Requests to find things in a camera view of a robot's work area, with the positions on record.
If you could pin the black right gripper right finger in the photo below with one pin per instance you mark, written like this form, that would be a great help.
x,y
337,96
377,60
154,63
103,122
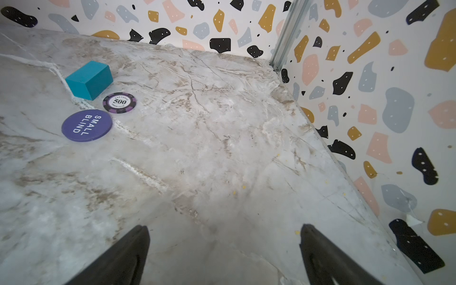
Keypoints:
x,y
327,264

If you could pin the purple small blind disc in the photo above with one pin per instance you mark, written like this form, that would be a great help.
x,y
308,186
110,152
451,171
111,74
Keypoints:
x,y
87,125

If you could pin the teal rectangular block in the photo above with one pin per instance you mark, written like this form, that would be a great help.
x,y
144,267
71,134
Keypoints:
x,y
90,80

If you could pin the purple 500 poker chip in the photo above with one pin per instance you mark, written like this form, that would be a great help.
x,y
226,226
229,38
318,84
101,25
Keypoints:
x,y
119,103

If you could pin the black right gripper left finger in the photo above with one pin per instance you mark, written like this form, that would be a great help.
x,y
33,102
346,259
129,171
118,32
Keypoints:
x,y
122,264

